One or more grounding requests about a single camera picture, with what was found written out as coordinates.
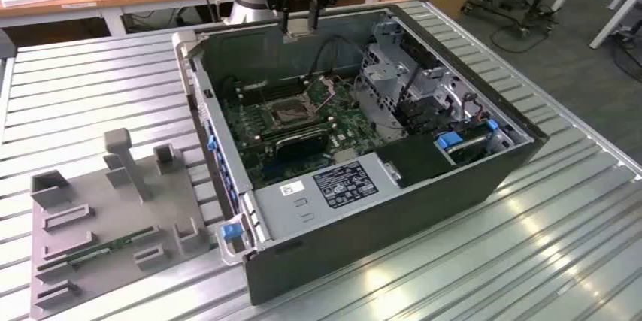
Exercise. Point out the black disk bay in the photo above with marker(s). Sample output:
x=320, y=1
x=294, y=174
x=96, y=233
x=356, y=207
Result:
x=418, y=114

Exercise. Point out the blue slot retainer tab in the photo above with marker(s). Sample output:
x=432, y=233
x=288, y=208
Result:
x=209, y=144

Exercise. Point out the grey parts rack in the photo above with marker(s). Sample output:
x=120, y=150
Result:
x=115, y=223

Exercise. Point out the silver CPU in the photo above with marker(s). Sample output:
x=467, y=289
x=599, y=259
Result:
x=296, y=37

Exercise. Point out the metal drive cage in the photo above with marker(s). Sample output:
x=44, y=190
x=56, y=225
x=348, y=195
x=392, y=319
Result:
x=380, y=73

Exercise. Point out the green RAM stick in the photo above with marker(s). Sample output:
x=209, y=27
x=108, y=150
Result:
x=100, y=250
x=291, y=132

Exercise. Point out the green motherboard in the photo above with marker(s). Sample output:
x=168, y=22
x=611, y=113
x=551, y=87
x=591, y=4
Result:
x=351, y=125

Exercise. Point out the CPU socket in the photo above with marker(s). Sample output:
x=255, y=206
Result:
x=292, y=114

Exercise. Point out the blue plastic clip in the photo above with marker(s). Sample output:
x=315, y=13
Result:
x=491, y=124

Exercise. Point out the grey power supply unit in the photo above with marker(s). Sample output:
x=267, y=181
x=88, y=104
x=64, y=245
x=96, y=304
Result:
x=300, y=215

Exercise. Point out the blue disk carrier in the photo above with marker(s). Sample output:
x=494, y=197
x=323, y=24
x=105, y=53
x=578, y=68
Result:
x=447, y=140

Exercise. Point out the black PC case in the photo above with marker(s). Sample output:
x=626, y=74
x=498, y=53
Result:
x=376, y=242

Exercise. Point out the blue case latch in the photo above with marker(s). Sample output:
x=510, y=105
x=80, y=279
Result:
x=228, y=232

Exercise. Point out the graphics card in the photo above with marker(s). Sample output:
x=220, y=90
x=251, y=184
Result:
x=300, y=146

